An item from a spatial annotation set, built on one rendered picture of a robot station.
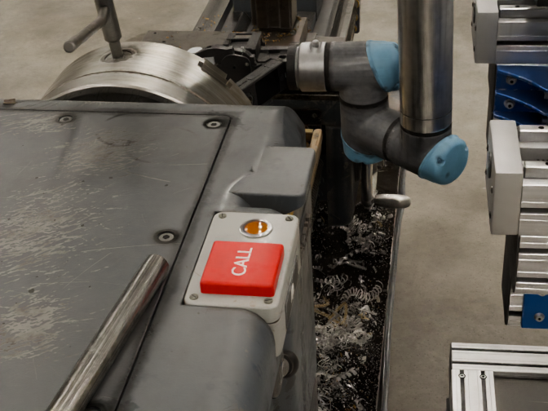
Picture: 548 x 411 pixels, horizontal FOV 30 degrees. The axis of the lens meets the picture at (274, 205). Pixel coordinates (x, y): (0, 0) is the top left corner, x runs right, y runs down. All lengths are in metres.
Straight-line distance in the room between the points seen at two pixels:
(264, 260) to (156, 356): 0.13
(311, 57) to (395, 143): 0.18
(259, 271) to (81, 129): 0.34
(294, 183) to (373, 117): 0.62
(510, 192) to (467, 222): 1.91
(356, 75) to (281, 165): 0.56
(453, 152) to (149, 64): 0.47
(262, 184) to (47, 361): 0.29
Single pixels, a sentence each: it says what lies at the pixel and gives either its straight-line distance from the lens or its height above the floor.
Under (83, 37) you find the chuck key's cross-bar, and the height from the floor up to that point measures 1.34.
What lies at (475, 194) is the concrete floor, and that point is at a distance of 3.30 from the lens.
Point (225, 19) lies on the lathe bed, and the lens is 2.41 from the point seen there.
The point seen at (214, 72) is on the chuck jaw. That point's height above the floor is 1.20.
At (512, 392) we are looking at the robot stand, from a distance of 2.28.
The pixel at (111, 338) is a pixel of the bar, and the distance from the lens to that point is 0.76.
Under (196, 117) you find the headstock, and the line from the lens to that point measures 1.08.
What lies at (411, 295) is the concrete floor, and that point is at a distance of 2.86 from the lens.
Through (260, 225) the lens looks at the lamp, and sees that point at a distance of 0.89.
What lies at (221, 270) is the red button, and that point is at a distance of 0.82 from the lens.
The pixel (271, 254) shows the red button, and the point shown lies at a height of 1.27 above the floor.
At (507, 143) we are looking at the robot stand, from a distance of 1.31.
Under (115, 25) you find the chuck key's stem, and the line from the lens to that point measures 1.26.
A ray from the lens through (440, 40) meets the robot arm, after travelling 1.41.
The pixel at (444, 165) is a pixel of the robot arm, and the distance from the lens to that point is 1.48.
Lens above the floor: 1.75
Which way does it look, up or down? 33 degrees down
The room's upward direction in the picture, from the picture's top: 3 degrees counter-clockwise
